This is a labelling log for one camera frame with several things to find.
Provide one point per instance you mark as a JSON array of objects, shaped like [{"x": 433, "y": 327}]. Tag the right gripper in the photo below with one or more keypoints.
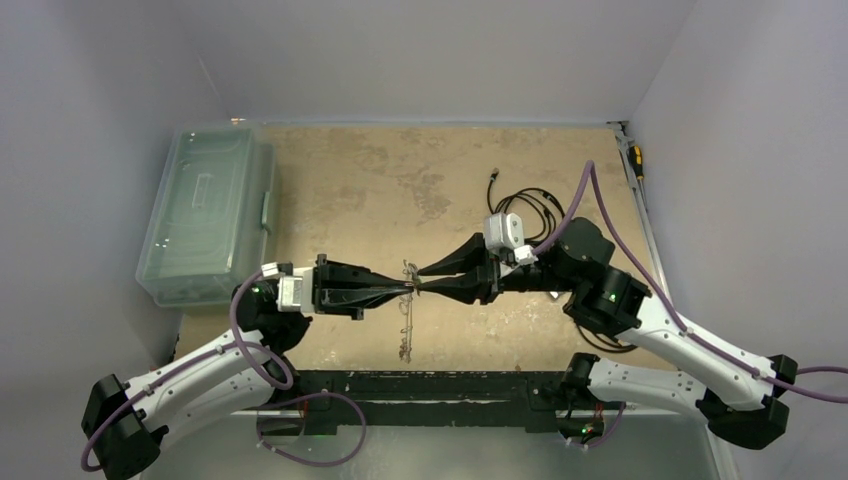
[{"x": 491, "y": 276}]

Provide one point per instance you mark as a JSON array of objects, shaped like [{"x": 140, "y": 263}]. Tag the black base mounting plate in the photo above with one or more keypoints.
[{"x": 534, "y": 401}]

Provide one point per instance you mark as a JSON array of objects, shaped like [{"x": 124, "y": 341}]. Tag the yellow handled screwdriver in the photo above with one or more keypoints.
[{"x": 635, "y": 160}]

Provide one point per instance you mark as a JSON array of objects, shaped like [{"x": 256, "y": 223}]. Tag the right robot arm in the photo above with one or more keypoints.
[{"x": 734, "y": 392}]

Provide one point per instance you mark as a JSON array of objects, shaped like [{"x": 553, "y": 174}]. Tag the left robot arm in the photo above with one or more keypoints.
[{"x": 127, "y": 422}]

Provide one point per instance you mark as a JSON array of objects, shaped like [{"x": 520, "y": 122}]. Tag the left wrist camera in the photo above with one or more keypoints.
[{"x": 294, "y": 286}]

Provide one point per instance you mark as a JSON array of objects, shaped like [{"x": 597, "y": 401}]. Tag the translucent green storage box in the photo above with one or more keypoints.
[{"x": 212, "y": 218}]

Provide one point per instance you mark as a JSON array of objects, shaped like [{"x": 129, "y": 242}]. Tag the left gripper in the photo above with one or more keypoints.
[{"x": 345, "y": 289}]

